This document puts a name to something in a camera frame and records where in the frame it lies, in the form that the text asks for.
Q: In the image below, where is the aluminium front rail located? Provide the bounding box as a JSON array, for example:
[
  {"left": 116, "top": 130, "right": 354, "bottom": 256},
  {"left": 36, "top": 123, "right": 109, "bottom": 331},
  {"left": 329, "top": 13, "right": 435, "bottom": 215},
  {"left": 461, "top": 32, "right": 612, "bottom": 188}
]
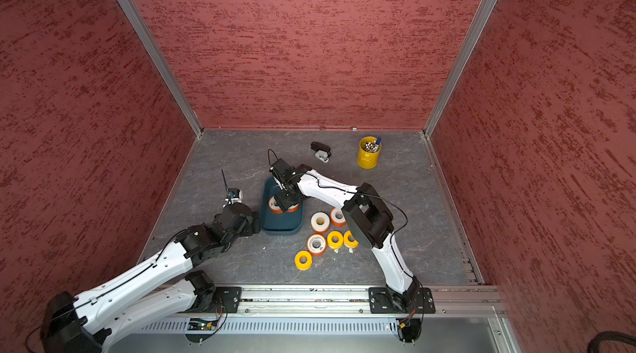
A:
[{"left": 106, "top": 282, "right": 508, "bottom": 318}]

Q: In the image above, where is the black white stapler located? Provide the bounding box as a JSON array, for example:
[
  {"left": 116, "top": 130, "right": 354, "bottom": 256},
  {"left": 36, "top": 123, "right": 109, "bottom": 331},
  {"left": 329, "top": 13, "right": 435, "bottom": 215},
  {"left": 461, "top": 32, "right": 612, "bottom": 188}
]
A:
[{"left": 311, "top": 141, "right": 331, "bottom": 164}]

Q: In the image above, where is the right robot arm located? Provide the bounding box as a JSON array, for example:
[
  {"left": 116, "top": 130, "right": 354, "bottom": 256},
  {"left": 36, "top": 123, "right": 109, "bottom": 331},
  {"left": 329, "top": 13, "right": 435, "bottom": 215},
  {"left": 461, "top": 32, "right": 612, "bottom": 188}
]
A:
[{"left": 269, "top": 159, "right": 420, "bottom": 313}]

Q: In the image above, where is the yellow pen cup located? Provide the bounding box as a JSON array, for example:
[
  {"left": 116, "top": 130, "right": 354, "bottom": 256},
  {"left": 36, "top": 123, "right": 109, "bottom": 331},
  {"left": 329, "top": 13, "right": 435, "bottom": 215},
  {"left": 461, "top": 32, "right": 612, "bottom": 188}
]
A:
[{"left": 357, "top": 136, "right": 382, "bottom": 169}]

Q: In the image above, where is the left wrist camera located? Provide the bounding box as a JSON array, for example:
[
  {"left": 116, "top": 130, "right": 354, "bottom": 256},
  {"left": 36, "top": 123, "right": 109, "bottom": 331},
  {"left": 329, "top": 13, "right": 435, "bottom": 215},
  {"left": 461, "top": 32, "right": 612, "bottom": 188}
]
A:
[{"left": 225, "top": 187, "right": 243, "bottom": 206}]

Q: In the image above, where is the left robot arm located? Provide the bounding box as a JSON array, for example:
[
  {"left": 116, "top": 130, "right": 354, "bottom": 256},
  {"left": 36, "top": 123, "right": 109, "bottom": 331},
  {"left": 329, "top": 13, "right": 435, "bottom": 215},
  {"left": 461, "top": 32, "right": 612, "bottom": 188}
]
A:
[{"left": 40, "top": 202, "right": 261, "bottom": 352}]

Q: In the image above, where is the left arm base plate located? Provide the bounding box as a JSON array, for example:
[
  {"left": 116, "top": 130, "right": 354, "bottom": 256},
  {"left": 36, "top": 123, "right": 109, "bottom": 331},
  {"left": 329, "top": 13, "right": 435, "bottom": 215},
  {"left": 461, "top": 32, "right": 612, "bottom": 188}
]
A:
[{"left": 197, "top": 286, "right": 243, "bottom": 314}]

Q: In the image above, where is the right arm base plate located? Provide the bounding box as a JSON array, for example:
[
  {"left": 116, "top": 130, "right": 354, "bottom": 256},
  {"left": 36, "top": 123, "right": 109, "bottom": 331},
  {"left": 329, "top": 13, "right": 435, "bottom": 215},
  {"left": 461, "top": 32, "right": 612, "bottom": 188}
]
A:
[{"left": 368, "top": 287, "right": 436, "bottom": 315}]

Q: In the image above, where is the yellow tape roll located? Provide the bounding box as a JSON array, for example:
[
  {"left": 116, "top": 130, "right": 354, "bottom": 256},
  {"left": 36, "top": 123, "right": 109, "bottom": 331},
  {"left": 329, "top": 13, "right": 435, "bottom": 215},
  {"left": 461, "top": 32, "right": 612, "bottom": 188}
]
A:
[
  {"left": 326, "top": 230, "right": 344, "bottom": 252},
  {"left": 343, "top": 230, "right": 359, "bottom": 252},
  {"left": 295, "top": 250, "right": 313, "bottom": 271}
]

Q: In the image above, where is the teal storage box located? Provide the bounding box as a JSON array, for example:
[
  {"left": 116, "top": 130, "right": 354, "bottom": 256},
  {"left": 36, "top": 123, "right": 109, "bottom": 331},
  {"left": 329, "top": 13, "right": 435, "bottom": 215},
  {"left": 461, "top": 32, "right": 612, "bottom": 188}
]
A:
[{"left": 258, "top": 177, "right": 304, "bottom": 235}]

